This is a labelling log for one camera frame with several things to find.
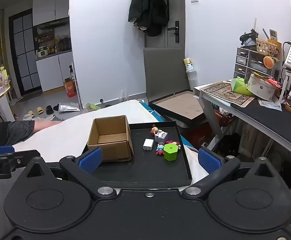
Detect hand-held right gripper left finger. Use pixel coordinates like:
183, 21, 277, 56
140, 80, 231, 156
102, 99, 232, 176
23, 147, 117, 200

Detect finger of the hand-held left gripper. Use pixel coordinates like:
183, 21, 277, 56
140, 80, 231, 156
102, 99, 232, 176
0, 145, 41, 173

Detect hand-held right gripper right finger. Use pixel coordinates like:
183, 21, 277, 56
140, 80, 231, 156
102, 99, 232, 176
182, 147, 277, 200

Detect brown cardboard box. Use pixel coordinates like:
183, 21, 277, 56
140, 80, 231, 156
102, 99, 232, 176
87, 115, 134, 163

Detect green hexagonal block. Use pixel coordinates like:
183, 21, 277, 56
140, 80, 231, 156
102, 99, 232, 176
164, 142, 179, 162

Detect small colourful toy figure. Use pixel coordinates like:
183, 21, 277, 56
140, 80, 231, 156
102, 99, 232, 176
156, 142, 166, 156

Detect purple block toy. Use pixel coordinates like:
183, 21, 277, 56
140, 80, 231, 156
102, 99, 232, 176
155, 131, 169, 143

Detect black tray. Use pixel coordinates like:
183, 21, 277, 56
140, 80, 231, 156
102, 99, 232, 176
82, 121, 193, 189

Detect white charger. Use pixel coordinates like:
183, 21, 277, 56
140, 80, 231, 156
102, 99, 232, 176
142, 138, 154, 152

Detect brown-haired doll figure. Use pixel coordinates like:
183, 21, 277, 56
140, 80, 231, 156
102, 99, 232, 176
150, 124, 165, 135

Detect black bag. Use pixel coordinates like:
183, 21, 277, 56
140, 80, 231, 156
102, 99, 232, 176
217, 134, 241, 155

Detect brown carton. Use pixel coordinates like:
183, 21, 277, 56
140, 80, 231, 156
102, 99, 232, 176
186, 124, 212, 148

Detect red basket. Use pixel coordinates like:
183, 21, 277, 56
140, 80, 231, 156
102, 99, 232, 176
214, 109, 237, 128

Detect grey desk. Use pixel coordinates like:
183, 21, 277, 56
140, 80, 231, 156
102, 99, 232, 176
193, 80, 291, 164

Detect yellow green snack bag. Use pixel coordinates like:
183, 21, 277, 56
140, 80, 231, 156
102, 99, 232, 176
85, 103, 101, 112

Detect silver foil bag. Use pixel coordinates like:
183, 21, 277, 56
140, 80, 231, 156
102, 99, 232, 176
58, 103, 81, 112

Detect black framed board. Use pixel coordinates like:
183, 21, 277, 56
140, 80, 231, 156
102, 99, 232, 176
149, 92, 207, 127

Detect patterned table mat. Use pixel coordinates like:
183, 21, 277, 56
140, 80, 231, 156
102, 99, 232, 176
203, 81, 255, 105

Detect white rack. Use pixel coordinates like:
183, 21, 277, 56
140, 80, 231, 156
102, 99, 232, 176
70, 62, 82, 109

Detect orange cardboard box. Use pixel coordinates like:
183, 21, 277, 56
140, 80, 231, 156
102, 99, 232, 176
63, 77, 76, 98

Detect black desk mat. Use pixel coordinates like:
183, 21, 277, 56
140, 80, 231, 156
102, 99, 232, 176
231, 100, 291, 140

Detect white plastic bin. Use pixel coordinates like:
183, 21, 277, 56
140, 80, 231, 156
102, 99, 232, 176
186, 70, 198, 93

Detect printed paper sheet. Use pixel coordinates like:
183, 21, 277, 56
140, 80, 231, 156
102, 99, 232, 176
258, 97, 282, 111

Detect round white tin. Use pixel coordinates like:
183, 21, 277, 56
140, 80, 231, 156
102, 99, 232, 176
247, 74, 276, 102

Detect white lower cabinet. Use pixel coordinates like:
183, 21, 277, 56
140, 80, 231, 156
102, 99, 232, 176
36, 52, 74, 92

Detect white cabinet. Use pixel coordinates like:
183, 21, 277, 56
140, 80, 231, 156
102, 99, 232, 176
32, 0, 69, 27
36, 52, 74, 92

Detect black framed glass door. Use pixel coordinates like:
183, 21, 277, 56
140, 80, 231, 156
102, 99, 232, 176
9, 9, 42, 96

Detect grey drawer organizer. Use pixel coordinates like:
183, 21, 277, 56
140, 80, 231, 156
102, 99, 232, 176
234, 47, 276, 81

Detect orange round plush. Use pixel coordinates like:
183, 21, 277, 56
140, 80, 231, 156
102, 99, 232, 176
263, 56, 276, 69

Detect shelf of bottles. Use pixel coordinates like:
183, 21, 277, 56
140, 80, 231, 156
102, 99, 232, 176
34, 26, 72, 58

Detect black desk gadget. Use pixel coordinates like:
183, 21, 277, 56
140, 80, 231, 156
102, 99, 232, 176
240, 29, 258, 47

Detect woven basket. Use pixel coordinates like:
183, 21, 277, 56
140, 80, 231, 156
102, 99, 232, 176
256, 38, 280, 55

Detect black range hood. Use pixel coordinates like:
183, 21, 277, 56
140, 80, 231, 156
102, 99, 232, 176
35, 17, 69, 29

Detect white upper cabinet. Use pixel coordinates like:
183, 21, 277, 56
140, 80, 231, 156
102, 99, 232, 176
32, 0, 69, 27

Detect grey door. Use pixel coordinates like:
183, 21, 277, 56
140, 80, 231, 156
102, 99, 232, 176
135, 0, 186, 49

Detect black hanging jackets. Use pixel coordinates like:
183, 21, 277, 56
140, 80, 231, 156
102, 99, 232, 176
128, 0, 173, 37

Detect black door lock handle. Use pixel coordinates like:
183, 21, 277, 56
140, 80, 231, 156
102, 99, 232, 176
168, 20, 180, 43

